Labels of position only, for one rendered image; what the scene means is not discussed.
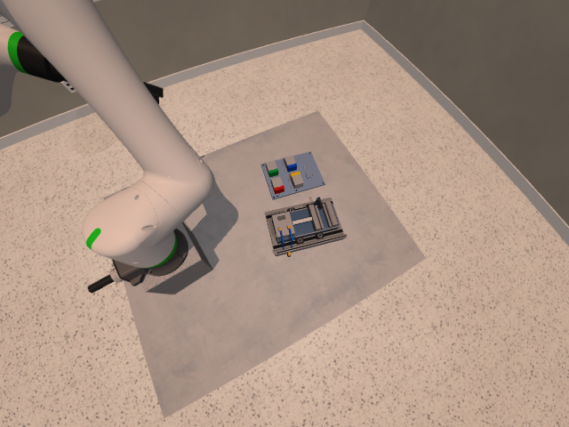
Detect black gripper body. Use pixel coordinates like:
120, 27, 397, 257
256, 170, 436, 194
49, 62, 68, 82

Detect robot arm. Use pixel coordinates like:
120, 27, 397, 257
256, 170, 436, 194
0, 0, 213, 293

